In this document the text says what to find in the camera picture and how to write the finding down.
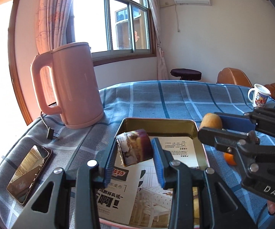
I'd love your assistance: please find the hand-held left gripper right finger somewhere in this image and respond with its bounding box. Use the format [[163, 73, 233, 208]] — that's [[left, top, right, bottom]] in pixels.
[[151, 137, 258, 229]]

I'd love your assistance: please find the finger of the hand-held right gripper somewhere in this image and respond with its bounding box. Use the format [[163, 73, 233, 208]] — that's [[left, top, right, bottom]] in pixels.
[[214, 108, 275, 141], [198, 126, 275, 180]]

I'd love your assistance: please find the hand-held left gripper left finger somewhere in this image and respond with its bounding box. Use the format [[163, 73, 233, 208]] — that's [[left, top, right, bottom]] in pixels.
[[10, 138, 119, 229]]

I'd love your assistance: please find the yellow oval fruit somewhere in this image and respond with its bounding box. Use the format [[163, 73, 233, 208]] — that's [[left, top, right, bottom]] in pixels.
[[200, 113, 223, 131]]

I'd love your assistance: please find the large mandarin orange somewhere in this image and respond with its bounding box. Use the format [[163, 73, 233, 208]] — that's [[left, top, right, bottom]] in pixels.
[[223, 151, 237, 166]]

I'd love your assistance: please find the pink metal tin box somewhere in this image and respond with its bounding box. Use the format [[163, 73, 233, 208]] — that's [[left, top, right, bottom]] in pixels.
[[97, 118, 211, 229]]

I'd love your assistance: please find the printed paper leaflet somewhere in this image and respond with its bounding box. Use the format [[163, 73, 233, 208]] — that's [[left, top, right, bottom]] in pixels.
[[99, 136, 201, 227]]

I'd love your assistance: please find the white printed mug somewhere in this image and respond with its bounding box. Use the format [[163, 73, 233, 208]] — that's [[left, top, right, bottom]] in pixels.
[[248, 83, 271, 108]]

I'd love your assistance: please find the brown leather sofa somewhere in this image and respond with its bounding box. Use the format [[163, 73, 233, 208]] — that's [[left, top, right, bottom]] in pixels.
[[216, 67, 275, 101]]

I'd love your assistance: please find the blue checked tablecloth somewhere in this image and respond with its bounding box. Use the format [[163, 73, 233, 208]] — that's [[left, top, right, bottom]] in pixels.
[[0, 80, 275, 229]]

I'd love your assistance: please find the dark round stool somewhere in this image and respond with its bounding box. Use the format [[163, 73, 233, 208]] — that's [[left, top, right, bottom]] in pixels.
[[170, 68, 202, 81]]

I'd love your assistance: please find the black smartphone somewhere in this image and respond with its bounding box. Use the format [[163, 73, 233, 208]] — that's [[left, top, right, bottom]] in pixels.
[[7, 144, 54, 205]]

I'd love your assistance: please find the pink electric kettle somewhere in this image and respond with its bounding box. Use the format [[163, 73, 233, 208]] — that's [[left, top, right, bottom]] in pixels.
[[30, 42, 104, 130]]

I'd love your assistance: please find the pale tied curtain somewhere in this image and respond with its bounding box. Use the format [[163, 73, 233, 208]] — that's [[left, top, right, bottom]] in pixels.
[[144, 0, 169, 81]]

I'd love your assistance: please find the white air conditioner pipe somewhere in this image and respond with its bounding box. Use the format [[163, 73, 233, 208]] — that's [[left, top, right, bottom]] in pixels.
[[160, 2, 181, 33]]

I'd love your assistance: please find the brown framed window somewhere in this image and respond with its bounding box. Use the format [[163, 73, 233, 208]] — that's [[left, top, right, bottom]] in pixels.
[[68, 0, 157, 66]]

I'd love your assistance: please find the pink patterned curtain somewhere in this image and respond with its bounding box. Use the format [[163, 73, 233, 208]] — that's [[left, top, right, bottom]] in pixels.
[[35, 0, 77, 56]]

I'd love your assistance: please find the black power cable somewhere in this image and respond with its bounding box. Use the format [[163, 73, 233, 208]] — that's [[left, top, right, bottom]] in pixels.
[[40, 111, 60, 141]]

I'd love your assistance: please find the wooden door frame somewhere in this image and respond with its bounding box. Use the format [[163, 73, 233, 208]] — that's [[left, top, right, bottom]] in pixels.
[[9, 0, 33, 126]]

